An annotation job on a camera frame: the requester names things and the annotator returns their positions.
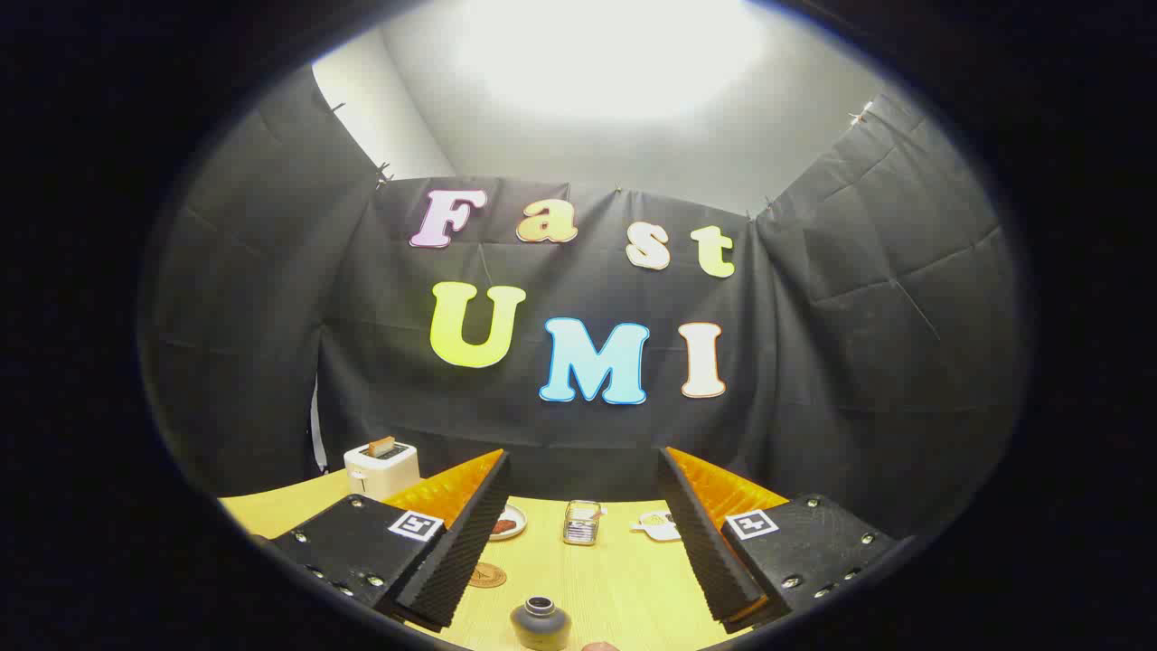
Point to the silver bottle with green label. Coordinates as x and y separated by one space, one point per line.
540 624

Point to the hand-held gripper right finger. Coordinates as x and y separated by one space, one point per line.
705 551

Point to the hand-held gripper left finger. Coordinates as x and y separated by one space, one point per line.
470 542

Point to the wooden table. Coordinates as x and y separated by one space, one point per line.
624 588

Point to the white divided dish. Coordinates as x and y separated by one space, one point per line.
660 532

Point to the brown meat piece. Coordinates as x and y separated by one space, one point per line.
504 524

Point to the white oval plate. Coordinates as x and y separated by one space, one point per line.
513 533

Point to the white toaster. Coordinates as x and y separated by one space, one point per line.
384 472

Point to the toast slice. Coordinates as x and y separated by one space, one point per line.
381 446

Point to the round wooden coaster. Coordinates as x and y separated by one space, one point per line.
487 575

